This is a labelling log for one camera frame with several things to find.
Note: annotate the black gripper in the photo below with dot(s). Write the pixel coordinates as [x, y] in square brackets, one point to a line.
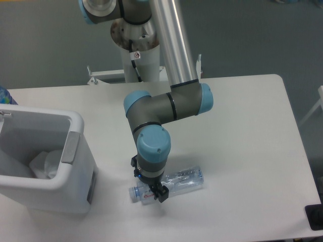
[152, 179]

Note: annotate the clear plastic water bottle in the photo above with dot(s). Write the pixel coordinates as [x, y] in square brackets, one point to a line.
[178, 183]

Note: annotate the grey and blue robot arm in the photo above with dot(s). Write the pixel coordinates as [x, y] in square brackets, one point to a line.
[139, 27]

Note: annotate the white plastic trash can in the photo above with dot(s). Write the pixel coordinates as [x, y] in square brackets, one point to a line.
[27, 131]

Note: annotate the white crumpled tissue in bin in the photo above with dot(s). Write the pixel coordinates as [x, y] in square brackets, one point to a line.
[45, 165]

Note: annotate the black device at table edge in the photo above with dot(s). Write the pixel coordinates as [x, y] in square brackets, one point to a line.
[314, 216]

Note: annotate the blue patterned object at left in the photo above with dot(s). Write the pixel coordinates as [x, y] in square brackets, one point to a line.
[5, 97]

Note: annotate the white pedestal base frame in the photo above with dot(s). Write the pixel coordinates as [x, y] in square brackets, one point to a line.
[118, 76]

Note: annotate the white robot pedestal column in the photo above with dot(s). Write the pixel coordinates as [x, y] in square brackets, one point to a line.
[147, 65]

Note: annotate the white frame at right edge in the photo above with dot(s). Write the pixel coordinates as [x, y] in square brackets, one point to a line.
[316, 106]

